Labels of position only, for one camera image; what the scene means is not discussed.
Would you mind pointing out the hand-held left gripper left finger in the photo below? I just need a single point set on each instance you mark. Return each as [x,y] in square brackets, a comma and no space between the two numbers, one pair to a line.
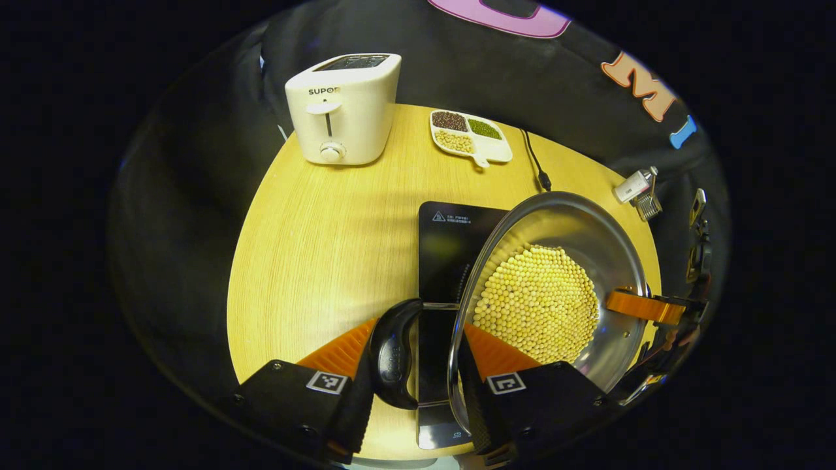
[356,411]

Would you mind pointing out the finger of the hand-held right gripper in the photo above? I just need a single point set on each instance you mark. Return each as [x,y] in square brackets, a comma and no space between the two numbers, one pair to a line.
[637,305]

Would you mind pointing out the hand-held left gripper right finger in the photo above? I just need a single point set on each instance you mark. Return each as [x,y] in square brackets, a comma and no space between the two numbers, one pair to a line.
[486,418]

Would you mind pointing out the black induction cooktop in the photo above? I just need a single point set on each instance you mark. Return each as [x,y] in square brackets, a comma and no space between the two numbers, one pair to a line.
[444,261]

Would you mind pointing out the clear plastic bottle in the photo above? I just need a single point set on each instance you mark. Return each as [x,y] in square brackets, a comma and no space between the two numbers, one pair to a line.
[630,188]

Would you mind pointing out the pile of yellow soybeans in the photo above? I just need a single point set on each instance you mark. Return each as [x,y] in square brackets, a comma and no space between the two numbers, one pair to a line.
[535,300]

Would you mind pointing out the white divided dish of beans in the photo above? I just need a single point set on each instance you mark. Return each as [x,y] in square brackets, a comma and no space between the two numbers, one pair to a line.
[496,150]

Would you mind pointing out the black backdrop cloth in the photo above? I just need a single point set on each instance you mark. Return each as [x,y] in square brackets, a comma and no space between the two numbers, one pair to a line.
[196,163]

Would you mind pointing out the white toaster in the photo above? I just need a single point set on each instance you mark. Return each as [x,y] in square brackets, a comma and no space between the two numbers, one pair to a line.
[353,111]

